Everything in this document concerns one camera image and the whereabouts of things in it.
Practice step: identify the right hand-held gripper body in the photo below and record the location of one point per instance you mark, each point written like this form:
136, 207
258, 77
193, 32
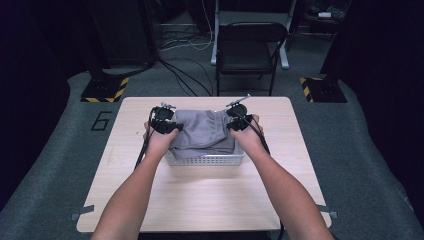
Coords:
238, 117

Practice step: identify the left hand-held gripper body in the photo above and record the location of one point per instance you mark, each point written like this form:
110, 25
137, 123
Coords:
162, 120

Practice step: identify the gray pants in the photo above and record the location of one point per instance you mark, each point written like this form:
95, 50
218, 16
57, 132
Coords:
203, 133

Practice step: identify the white perforated plastic basket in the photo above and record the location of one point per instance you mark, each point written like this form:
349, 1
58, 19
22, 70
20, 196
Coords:
206, 160

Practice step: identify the person's left hand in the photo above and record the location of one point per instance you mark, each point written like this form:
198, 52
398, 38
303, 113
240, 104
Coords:
159, 143

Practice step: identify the person's right hand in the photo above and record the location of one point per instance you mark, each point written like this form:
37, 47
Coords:
250, 140

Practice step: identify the striped-edge black stand base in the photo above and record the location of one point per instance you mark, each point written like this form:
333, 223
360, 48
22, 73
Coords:
103, 90
325, 90

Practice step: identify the black folding chair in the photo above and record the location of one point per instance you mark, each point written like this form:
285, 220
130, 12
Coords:
248, 33
253, 16

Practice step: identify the dark cabinet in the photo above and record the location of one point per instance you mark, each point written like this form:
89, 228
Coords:
126, 33

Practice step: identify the gray tape strip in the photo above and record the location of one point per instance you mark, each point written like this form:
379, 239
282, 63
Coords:
330, 212
82, 211

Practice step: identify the small white device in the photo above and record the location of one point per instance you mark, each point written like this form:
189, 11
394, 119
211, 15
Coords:
324, 14

